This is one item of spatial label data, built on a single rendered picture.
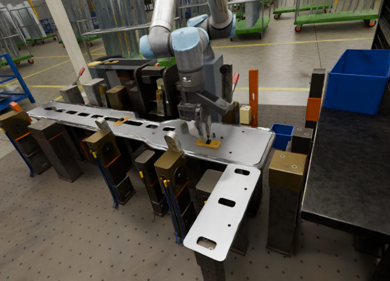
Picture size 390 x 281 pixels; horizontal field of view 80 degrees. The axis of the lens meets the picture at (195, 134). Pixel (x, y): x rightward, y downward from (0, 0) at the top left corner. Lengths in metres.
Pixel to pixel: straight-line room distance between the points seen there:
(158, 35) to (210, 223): 0.58
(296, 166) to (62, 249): 0.90
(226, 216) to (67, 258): 0.68
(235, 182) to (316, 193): 0.20
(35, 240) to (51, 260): 0.15
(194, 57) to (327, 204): 0.48
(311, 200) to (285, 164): 0.10
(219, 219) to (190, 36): 0.47
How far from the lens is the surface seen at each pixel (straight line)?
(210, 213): 0.60
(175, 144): 0.70
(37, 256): 1.16
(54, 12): 4.78
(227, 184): 0.66
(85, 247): 1.07
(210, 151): 0.78
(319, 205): 0.60
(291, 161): 0.65
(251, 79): 0.86
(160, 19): 0.85
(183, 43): 0.65
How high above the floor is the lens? 1.47
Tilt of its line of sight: 32 degrees down
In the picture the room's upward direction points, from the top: 10 degrees counter-clockwise
